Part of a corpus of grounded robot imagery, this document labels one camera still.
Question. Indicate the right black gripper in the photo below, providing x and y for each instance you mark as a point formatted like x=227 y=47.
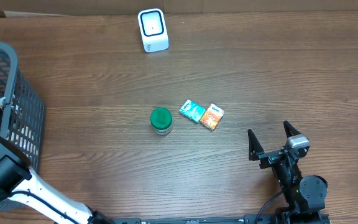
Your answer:
x=255 y=150

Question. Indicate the orange tissue pack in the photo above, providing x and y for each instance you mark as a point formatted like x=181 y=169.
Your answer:
x=212 y=116

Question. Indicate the teal tissue pack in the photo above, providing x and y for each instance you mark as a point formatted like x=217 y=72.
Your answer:
x=192 y=110

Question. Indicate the green lid jar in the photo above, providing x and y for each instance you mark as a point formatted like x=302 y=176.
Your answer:
x=161 y=121

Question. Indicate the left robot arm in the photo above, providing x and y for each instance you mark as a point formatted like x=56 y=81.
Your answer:
x=19 y=182

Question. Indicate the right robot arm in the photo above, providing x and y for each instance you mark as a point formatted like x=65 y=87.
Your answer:
x=300 y=199

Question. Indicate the white barcode scanner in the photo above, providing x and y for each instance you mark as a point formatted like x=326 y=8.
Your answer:
x=153 y=30

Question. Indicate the grey plastic mesh basket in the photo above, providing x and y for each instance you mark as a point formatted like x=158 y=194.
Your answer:
x=23 y=115

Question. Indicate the cardboard box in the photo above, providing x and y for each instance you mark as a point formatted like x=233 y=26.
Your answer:
x=117 y=7

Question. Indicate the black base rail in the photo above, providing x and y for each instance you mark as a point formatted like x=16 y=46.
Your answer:
x=179 y=221

